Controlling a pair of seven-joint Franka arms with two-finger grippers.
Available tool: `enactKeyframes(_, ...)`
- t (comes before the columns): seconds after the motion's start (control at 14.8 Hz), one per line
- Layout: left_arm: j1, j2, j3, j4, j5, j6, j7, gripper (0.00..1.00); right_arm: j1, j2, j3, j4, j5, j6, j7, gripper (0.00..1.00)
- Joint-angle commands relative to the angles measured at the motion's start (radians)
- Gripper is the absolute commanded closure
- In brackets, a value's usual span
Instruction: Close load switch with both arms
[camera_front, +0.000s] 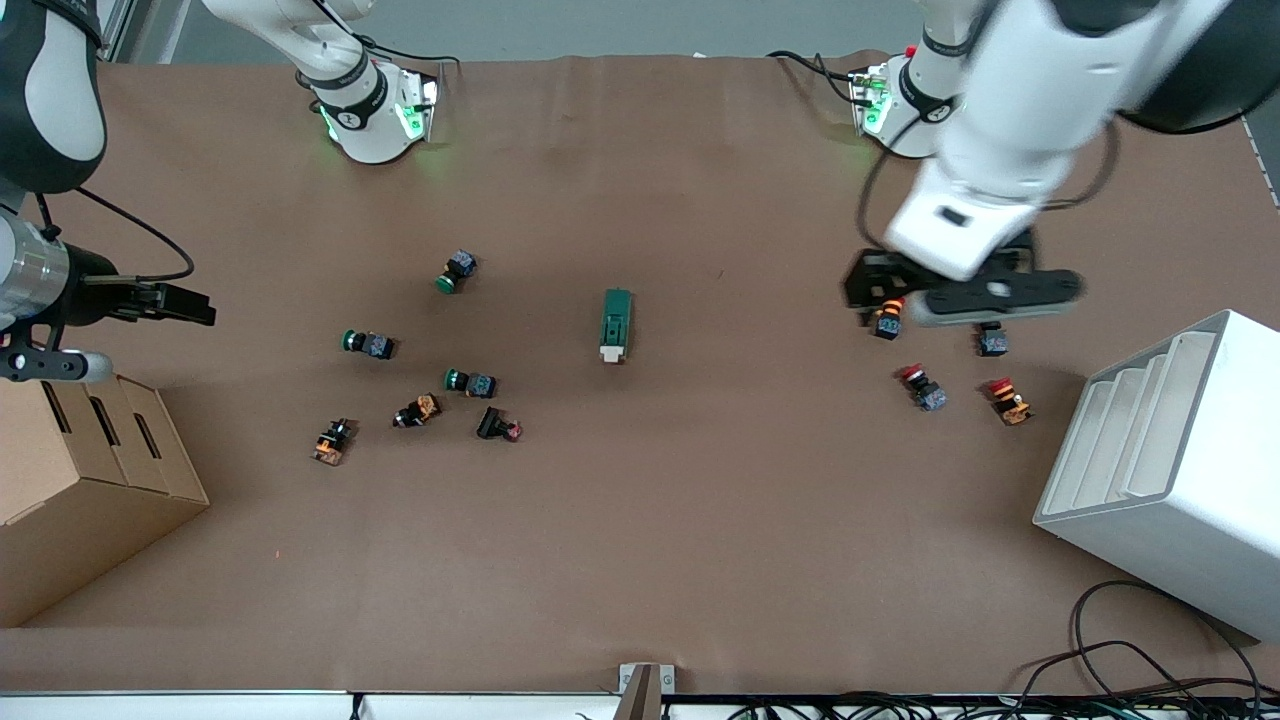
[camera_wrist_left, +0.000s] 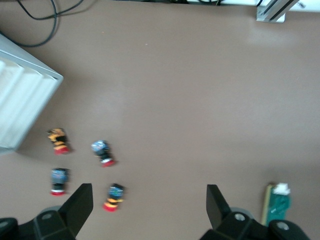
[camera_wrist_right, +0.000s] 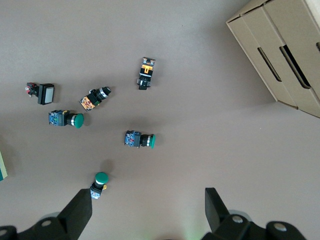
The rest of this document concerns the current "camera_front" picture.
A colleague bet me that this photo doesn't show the green load switch white lever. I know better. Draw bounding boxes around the green load switch white lever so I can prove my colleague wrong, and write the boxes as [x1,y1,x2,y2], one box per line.
[599,289,634,365]

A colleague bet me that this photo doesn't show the red mushroom button white-grey body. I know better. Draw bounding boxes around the red mushroom button white-grey body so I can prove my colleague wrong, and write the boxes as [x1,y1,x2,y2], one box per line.
[898,364,949,413]

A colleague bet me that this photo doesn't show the red mushroom button orange body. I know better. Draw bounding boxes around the red mushroom button orange body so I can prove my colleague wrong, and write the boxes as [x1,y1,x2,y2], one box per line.
[987,377,1035,428]

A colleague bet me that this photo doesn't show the brown cardboard divider box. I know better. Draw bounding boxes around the brown cardboard divider box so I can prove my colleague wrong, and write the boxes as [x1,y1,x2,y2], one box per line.
[0,372,211,629]

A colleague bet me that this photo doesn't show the black pushbutton orange contact block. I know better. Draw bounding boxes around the black pushbutton orange contact block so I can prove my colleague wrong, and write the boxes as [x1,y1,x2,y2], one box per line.
[311,418,356,467]

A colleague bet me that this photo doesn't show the white compartment storage bin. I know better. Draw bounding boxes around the white compartment storage bin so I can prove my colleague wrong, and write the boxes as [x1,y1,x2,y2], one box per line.
[1033,309,1280,644]

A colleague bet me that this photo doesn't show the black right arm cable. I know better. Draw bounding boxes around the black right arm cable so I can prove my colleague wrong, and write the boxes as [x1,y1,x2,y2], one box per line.
[35,188,196,284]

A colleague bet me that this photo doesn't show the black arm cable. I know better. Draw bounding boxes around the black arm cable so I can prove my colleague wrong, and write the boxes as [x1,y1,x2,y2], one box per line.
[35,188,196,284]
[768,48,1123,256]

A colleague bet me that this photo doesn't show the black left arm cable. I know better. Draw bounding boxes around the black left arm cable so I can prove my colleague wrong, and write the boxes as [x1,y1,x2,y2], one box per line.
[768,48,1123,256]

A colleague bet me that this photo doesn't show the black looping floor cable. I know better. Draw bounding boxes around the black looping floor cable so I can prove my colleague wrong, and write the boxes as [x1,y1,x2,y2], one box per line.
[1015,580,1263,701]

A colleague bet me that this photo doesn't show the black cable bundle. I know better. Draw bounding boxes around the black cable bundle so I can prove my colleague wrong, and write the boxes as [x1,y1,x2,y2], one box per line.
[690,690,1280,720]

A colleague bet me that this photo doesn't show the metal mounting bracket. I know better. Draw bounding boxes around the metal mounting bracket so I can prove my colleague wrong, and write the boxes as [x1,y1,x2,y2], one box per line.
[615,663,676,720]

